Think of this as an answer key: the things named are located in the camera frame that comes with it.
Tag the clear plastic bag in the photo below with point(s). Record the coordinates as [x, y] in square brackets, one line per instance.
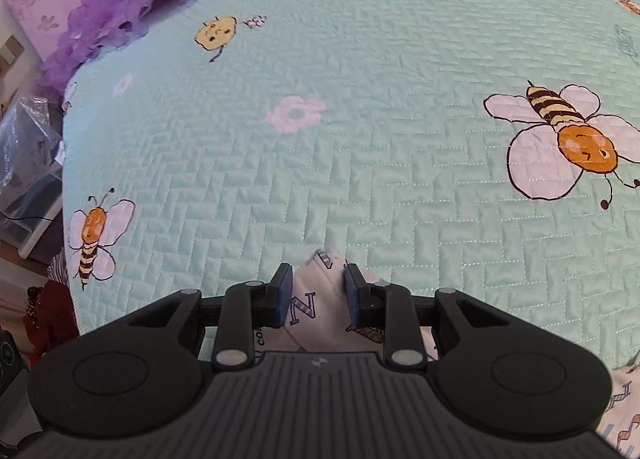
[30, 164]

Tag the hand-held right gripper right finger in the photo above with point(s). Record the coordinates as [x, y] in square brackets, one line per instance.
[351, 296]

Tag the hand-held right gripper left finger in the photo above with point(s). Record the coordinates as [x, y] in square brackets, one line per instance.
[284, 296]

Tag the dark red cloth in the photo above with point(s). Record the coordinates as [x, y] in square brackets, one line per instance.
[52, 314]

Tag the bee print quilted bedspread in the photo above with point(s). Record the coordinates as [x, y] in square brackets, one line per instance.
[375, 64]

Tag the letter print pants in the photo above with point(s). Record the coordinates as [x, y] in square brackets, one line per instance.
[320, 299]

